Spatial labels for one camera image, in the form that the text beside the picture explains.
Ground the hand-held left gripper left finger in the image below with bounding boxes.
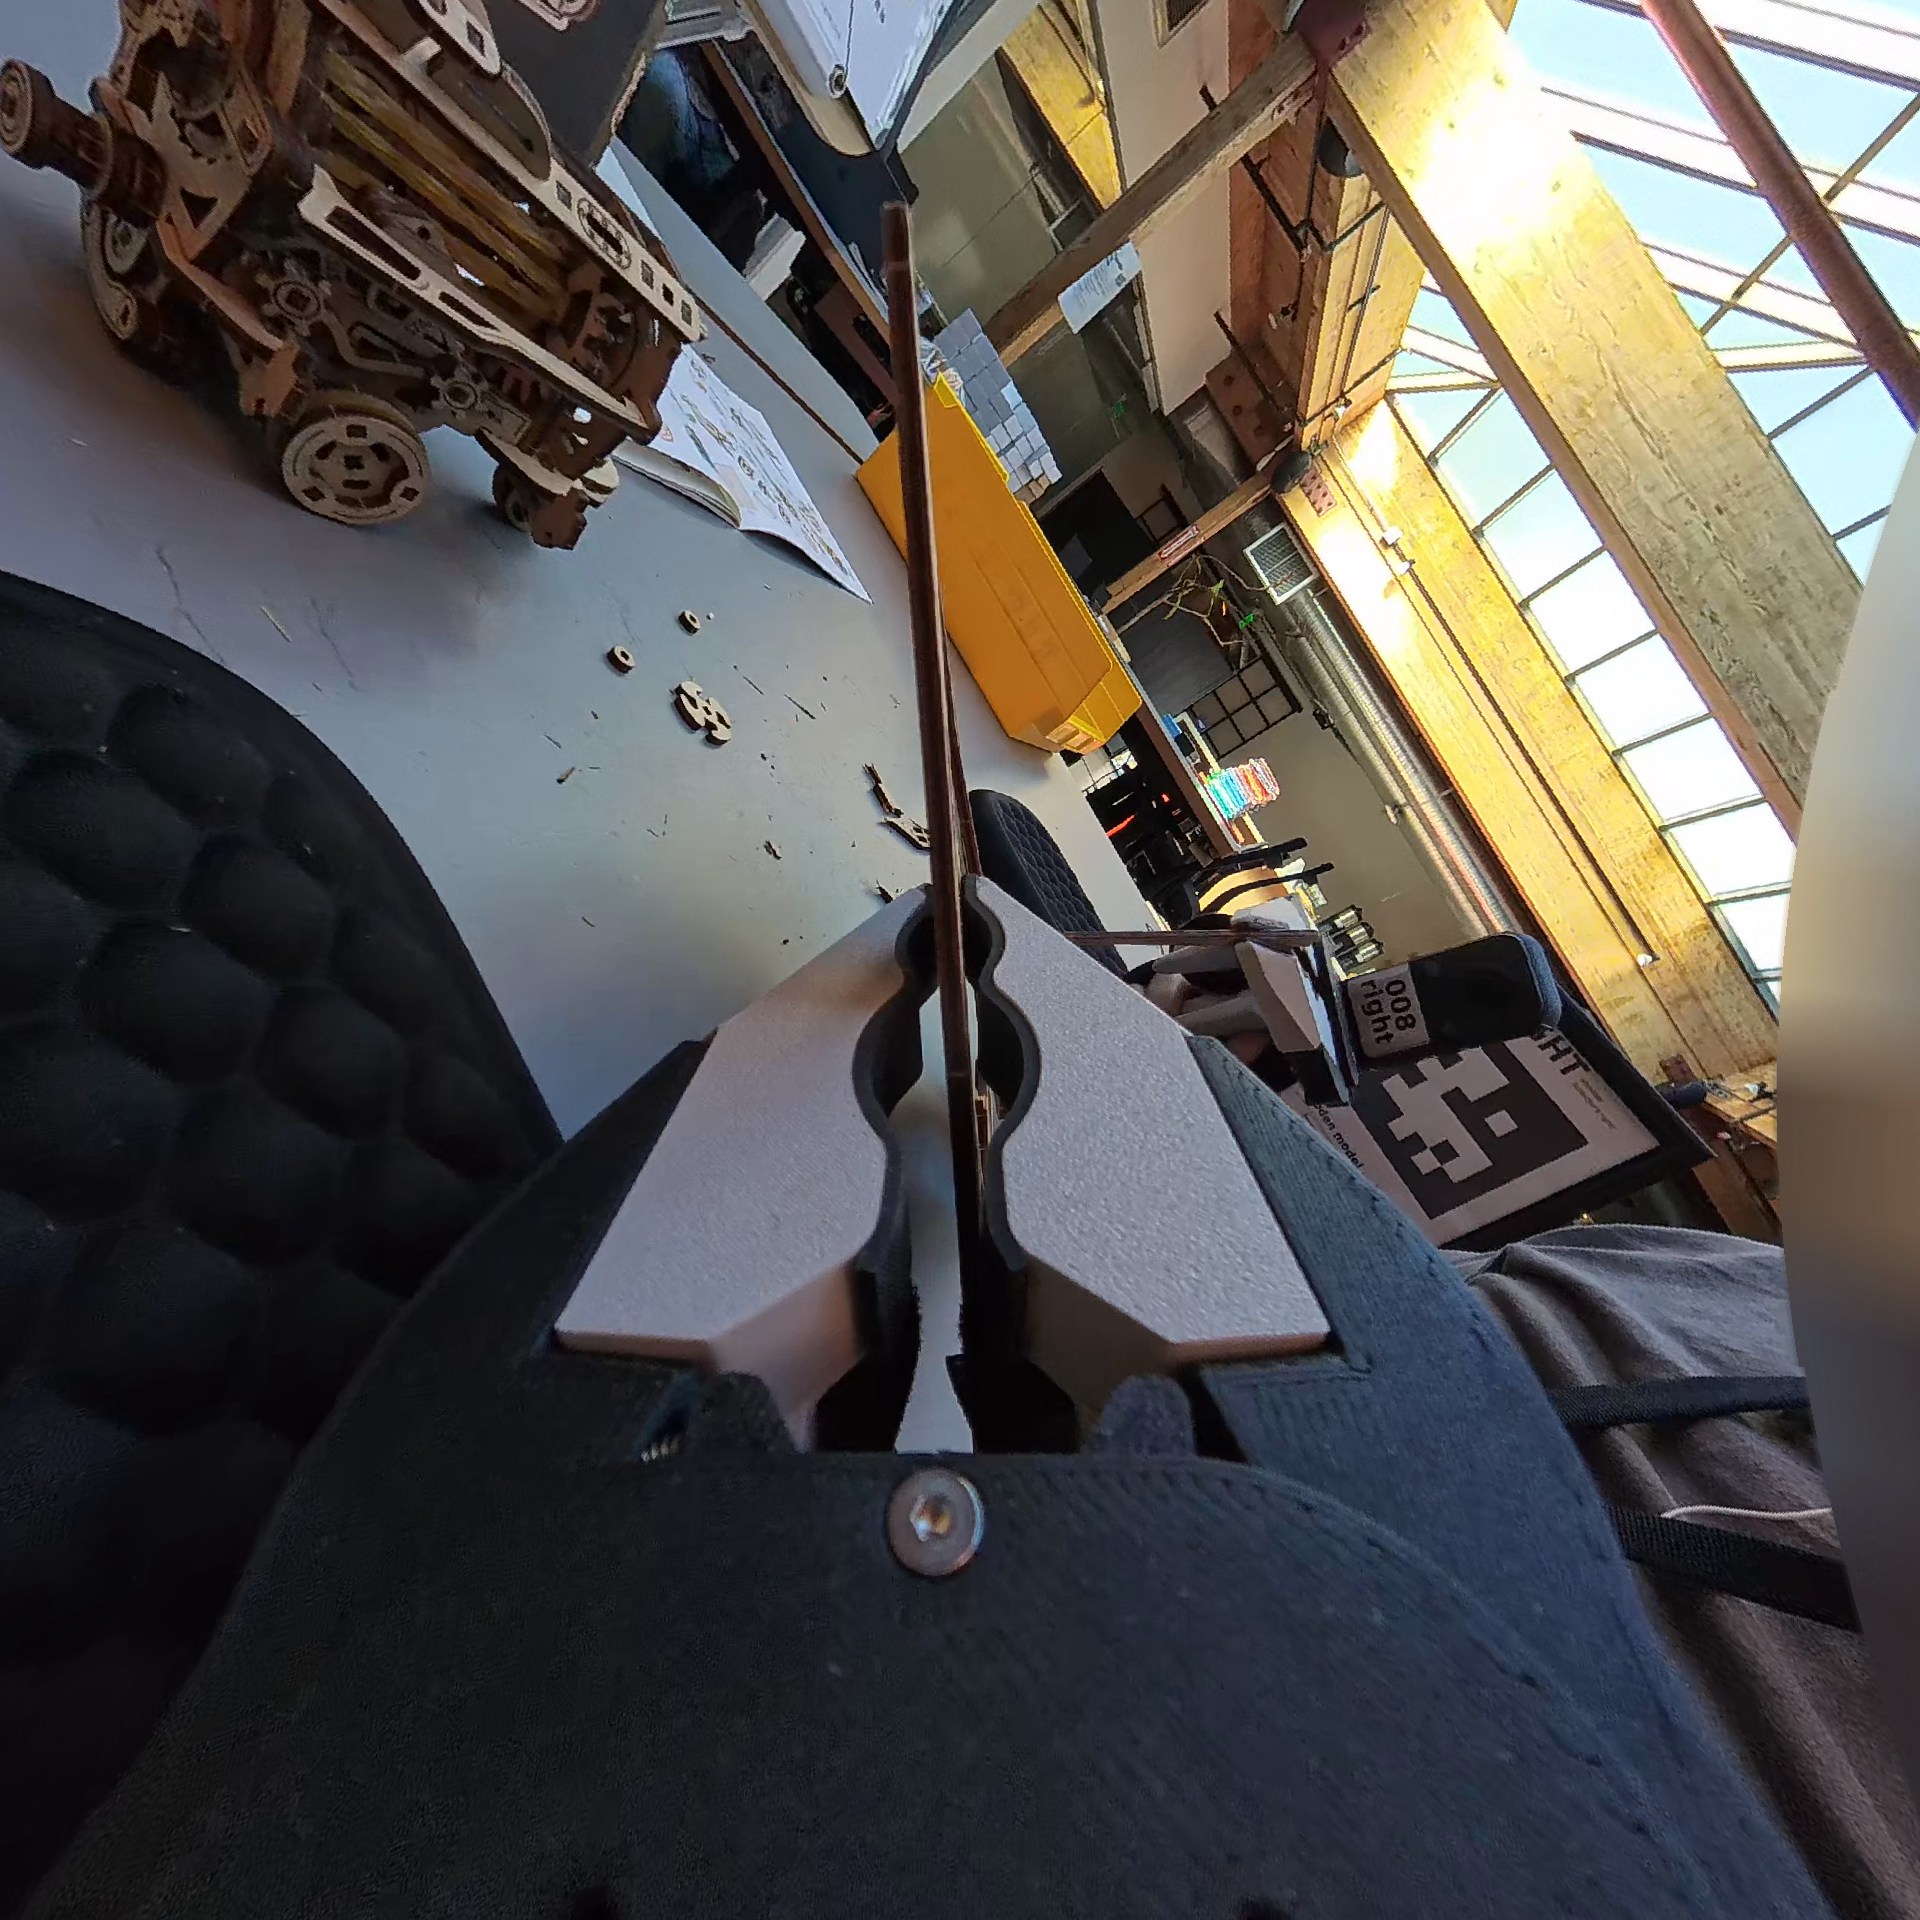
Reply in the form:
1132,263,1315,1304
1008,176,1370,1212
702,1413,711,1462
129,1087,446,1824
557,886,947,1450

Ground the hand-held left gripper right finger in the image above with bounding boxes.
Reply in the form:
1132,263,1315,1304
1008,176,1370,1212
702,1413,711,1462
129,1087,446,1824
966,873,1337,1438

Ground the thin dark wooden sheet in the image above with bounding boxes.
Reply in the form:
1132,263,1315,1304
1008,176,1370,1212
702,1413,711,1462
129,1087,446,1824
877,203,1004,1453

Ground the wooden mechanical model vehicle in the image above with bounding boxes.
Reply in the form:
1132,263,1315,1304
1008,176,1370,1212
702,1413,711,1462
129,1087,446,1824
0,0,705,552

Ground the black model kit box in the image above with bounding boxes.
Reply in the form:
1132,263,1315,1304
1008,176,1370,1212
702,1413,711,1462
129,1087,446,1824
477,0,670,128

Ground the black chair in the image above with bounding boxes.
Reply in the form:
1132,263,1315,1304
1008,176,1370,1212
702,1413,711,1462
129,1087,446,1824
1194,839,1337,910

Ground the black dimpled cushion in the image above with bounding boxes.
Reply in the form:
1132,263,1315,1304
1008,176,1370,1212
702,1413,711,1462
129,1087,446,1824
0,572,565,1920
966,789,1128,939

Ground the yellow plastic bin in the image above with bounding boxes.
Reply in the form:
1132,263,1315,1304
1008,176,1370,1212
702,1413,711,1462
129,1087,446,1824
854,374,1146,750

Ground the person's grey garment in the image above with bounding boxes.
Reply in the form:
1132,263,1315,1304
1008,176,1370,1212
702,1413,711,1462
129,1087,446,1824
1448,1223,1877,1920

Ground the white rounded object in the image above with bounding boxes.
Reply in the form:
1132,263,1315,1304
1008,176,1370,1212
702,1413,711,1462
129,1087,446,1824
1775,435,1920,1775

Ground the stack of white cubes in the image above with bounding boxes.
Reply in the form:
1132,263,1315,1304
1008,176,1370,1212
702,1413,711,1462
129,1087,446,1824
927,309,1071,493

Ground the hanging paper sign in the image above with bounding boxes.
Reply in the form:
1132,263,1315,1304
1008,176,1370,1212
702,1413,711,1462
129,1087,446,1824
1056,249,1146,333

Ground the instruction booklet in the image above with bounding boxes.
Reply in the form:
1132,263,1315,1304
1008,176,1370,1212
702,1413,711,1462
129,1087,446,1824
615,348,877,604

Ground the white framed display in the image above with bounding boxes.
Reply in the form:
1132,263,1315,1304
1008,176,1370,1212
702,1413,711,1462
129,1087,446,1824
745,0,962,151

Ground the silver air duct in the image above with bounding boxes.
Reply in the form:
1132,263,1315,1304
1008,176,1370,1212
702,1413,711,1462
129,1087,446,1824
1289,587,1515,939

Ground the black strap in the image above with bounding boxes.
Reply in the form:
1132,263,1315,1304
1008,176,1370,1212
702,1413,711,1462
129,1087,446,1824
1551,1375,1808,1429
1612,1507,1862,1631

